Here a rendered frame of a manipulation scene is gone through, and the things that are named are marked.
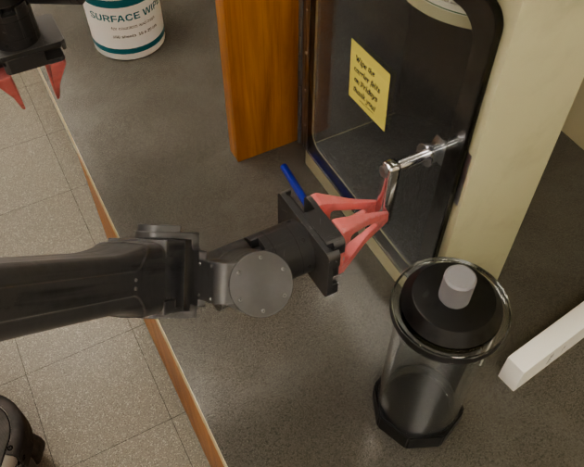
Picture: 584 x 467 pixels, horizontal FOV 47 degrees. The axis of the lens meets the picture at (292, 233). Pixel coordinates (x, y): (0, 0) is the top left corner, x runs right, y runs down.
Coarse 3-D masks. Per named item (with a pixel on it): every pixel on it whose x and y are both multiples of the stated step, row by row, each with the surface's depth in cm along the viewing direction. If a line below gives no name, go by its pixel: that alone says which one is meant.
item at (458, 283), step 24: (432, 264) 62; (456, 264) 58; (408, 288) 60; (432, 288) 60; (456, 288) 56; (480, 288) 60; (408, 312) 59; (432, 312) 58; (456, 312) 58; (480, 312) 58; (432, 336) 58; (456, 336) 57; (480, 336) 58
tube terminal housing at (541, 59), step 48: (528, 0) 50; (576, 0) 52; (528, 48) 54; (576, 48) 57; (528, 96) 59; (480, 144) 61; (528, 144) 65; (336, 192) 96; (480, 192) 67; (528, 192) 73; (480, 240) 76
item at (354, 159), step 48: (336, 0) 72; (384, 0) 64; (432, 0) 57; (480, 0) 52; (336, 48) 76; (384, 48) 67; (432, 48) 60; (480, 48) 54; (336, 96) 81; (432, 96) 63; (480, 96) 57; (336, 144) 86; (384, 144) 75; (432, 144) 66; (432, 192) 69; (384, 240) 84; (432, 240) 73
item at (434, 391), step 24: (504, 312) 60; (408, 336) 58; (504, 336) 58; (408, 360) 63; (432, 360) 60; (480, 360) 62; (384, 384) 71; (408, 384) 65; (432, 384) 63; (456, 384) 63; (384, 408) 74; (408, 408) 69; (432, 408) 67; (456, 408) 69; (408, 432) 73; (432, 432) 72
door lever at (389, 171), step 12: (420, 144) 67; (408, 156) 67; (420, 156) 67; (432, 156) 66; (384, 168) 65; (396, 168) 65; (408, 168) 67; (384, 180) 67; (396, 180) 67; (384, 192) 68; (396, 192) 68; (384, 204) 69
